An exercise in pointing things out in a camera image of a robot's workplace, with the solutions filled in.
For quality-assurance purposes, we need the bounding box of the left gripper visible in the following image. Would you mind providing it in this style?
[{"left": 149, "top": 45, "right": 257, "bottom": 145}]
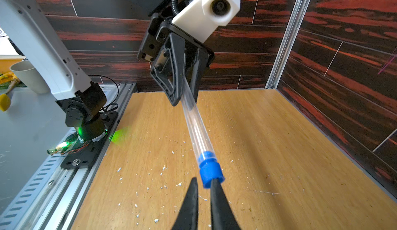
[{"left": 137, "top": 13, "right": 215, "bottom": 107}]

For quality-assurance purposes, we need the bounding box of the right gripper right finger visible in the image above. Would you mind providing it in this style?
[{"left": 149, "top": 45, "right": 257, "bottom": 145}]
[{"left": 210, "top": 179, "right": 240, "bottom": 230}]

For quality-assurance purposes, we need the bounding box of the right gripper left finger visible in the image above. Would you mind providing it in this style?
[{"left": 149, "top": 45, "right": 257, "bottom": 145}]
[{"left": 172, "top": 177, "right": 199, "bottom": 230}]

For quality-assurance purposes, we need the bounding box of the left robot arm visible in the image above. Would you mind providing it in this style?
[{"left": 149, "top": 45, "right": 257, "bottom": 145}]
[{"left": 1, "top": 0, "right": 215, "bottom": 141}]

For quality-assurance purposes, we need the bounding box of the white cup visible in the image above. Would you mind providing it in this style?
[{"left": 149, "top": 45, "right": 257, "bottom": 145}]
[{"left": 10, "top": 60, "right": 50, "bottom": 94}]

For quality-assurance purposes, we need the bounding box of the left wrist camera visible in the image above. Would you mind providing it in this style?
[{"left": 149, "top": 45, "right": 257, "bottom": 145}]
[{"left": 172, "top": 0, "right": 240, "bottom": 43}]

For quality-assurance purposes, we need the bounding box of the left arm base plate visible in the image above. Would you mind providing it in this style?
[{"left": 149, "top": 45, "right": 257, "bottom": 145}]
[{"left": 47, "top": 112, "right": 118, "bottom": 170}]

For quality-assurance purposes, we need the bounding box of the aluminium front rail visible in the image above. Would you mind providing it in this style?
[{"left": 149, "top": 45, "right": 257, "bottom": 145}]
[{"left": 1, "top": 83, "right": 136, "bottom": 230}]

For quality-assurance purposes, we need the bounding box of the yellow tool handle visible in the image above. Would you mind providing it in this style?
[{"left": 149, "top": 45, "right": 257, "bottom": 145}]
[{"left": 1, "top": 72, "right": 21, "bottom": 112}]

